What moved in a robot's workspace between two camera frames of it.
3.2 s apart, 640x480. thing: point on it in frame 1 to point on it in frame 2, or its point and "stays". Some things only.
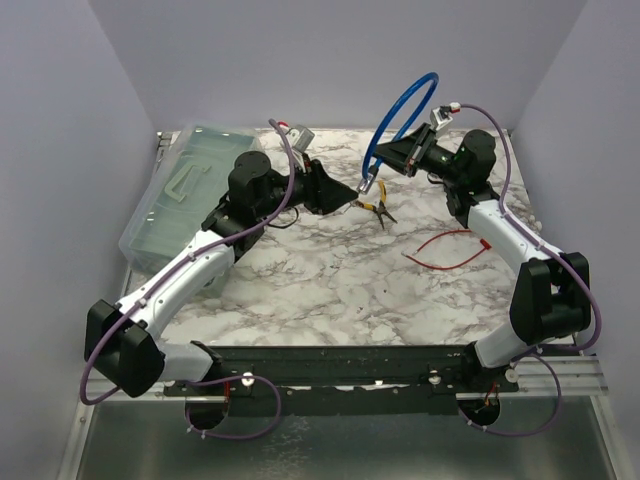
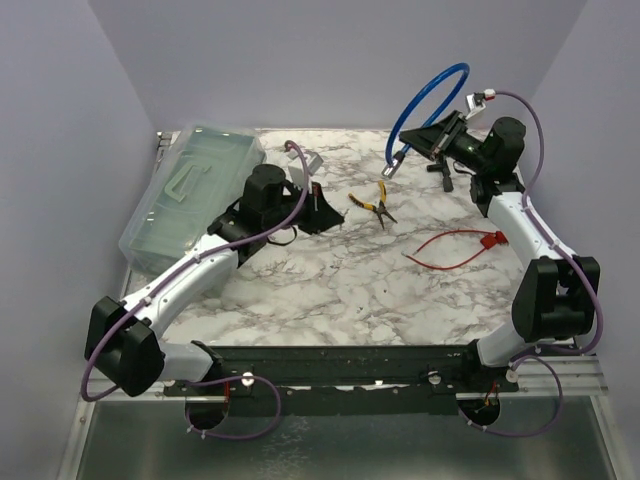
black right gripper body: (431, 157) to (459, 146)
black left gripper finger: (326, 194) to (320, 214)
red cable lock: (484, 245) stays
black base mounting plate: (346, 379) stays
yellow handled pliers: (380, 208) stays
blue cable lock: (369, 173) to (393, 163)
